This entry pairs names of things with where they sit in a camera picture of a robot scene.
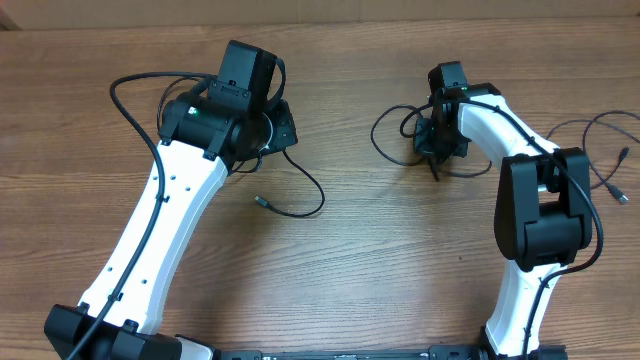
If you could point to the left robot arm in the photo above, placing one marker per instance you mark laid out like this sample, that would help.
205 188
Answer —
224 119

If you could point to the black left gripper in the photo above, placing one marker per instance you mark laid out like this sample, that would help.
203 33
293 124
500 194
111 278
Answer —
279 110

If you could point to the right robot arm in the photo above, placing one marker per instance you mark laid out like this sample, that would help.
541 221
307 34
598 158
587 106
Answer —
543 216

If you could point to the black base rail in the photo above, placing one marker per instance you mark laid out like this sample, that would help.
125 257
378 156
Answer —
434 352

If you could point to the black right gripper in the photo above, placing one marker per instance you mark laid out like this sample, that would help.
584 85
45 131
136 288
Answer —
429 147

